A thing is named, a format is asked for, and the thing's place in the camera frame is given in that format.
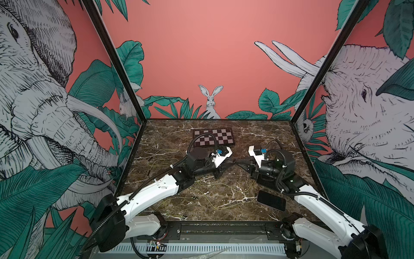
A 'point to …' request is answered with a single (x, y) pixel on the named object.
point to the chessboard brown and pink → (225, 136)
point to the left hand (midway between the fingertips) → (232, 159)
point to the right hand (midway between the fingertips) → (236, 161)
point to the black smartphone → (247, 164)
